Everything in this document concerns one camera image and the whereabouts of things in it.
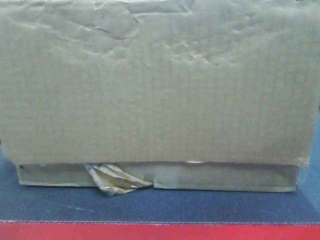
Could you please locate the brown corrugated cardboard box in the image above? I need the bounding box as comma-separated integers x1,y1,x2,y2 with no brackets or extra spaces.
0,0,320,196

